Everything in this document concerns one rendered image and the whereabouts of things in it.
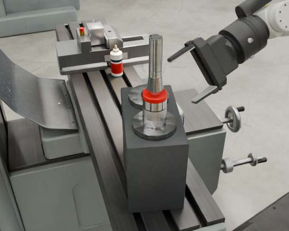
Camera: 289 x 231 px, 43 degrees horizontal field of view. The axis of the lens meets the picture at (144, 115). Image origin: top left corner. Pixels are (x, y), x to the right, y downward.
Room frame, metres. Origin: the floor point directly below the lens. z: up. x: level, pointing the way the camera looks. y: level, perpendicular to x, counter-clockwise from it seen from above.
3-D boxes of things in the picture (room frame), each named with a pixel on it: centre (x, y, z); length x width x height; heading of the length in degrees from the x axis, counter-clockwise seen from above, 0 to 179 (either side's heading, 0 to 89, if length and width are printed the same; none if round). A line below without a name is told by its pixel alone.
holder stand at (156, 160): (0.63, -0.02, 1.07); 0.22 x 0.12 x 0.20; 6
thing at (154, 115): (0.59, -0.02, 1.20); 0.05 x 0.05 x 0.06
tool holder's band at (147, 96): (0.59, -0.02, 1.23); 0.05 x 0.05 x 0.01
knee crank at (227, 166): (1.13, -0.41, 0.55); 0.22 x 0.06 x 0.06; 107
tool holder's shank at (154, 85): (0.59, -0.02, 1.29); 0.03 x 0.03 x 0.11
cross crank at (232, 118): (1.25, -0.34, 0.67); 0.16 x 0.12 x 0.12; 107
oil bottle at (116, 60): (1.13, 0.09, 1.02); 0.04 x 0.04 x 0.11
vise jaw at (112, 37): (1.24, 0.12, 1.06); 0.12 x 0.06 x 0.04; 16
